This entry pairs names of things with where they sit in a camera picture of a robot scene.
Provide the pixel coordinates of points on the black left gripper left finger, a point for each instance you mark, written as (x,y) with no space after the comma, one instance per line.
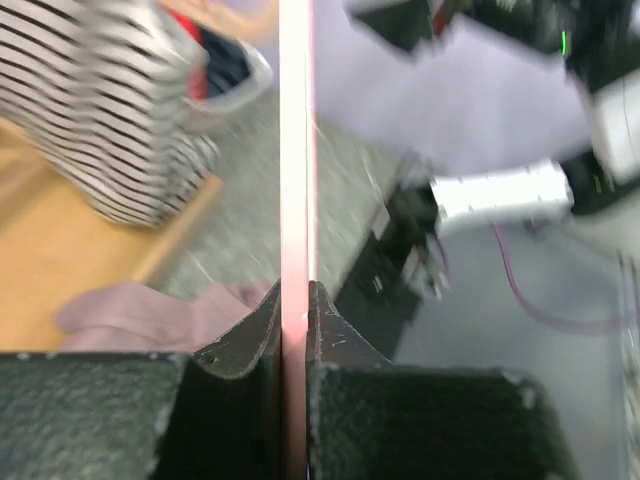
(213,413)

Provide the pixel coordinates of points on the white perforated plastic basket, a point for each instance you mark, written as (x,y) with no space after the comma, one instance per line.
(217,114)

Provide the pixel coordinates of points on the pale pink tank top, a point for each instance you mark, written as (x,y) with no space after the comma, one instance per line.
(130,317)

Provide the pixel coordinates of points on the pink plastic hanger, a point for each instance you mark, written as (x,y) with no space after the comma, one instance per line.
(298,219)

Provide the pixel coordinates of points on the navy blue tank top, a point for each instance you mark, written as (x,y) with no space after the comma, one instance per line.
(227,65)

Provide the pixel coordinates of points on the white black striped tank top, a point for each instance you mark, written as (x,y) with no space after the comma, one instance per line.
(101,88)

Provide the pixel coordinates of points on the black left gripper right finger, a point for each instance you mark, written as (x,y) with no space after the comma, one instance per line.
(368,418)

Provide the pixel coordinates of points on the wooden clothes rack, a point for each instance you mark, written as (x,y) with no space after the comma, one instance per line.
(54,247)

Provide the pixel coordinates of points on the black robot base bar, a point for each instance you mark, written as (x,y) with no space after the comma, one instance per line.
(394,269)

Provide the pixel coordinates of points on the red tank top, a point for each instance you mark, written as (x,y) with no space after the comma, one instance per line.
(198,82)

